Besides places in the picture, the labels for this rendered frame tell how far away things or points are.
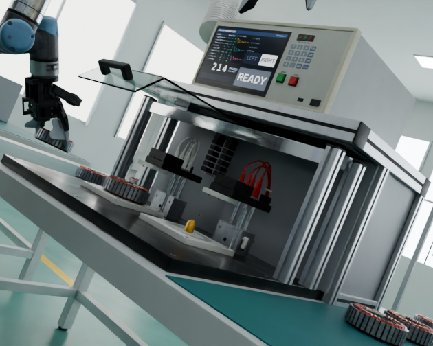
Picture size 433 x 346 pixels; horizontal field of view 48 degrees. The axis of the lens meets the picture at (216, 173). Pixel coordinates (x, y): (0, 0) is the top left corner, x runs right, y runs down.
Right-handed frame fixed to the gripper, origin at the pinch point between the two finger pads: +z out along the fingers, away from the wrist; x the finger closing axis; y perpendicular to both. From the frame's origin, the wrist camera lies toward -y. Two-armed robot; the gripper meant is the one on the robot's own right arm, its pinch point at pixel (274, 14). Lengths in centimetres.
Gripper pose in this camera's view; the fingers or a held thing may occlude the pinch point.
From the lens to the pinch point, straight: 74.3
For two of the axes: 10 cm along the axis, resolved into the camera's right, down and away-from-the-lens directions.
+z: -3.9, 9.2, -0.3
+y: -7.1, -3.2, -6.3
